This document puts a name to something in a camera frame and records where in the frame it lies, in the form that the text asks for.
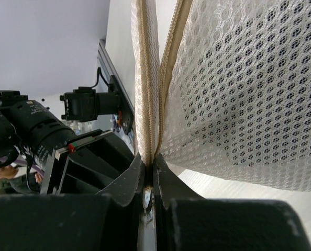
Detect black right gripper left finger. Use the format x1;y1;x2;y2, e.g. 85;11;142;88
0;156;145;250

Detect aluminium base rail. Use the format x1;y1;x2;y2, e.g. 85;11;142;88
97;39;134;112

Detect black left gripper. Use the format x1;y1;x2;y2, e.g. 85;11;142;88
0;90;134;195

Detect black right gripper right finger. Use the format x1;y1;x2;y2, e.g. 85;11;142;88
153;155;311;250

